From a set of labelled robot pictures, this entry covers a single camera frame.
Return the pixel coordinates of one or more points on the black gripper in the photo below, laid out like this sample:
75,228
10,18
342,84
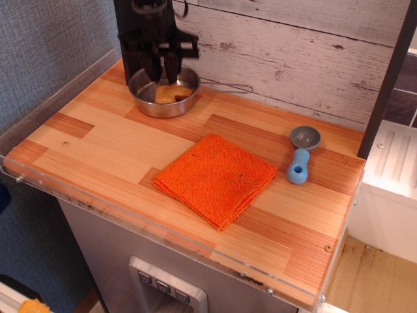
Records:
146,35

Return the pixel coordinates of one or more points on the black right vertical post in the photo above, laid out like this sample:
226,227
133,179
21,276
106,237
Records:
398,57

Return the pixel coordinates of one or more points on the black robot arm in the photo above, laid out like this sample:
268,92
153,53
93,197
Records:
150,5

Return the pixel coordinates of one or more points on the steel pan with handle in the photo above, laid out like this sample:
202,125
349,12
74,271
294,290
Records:
143,90

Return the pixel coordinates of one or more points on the silver dispenser panel with buttons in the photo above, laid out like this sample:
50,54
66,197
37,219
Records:
161,291

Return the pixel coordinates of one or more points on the black vertical post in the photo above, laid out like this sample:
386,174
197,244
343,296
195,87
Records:
398,57
128,31

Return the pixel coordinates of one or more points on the clear acrylic table guard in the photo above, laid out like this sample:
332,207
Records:
283,244

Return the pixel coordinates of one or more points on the white toy sink unit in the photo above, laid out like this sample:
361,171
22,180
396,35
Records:
384,214

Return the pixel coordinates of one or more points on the grey and blue scoop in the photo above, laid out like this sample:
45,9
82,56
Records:
304,139

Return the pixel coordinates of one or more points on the black left vertical post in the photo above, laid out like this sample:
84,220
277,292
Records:
128,31

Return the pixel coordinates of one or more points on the orange folded cloth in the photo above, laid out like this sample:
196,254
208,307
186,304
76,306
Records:
216,179

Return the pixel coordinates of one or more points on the grey toy fridge cabinet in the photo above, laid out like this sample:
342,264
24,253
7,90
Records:
108,247

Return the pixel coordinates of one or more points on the yellow object bottom left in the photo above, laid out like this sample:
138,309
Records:
33,306

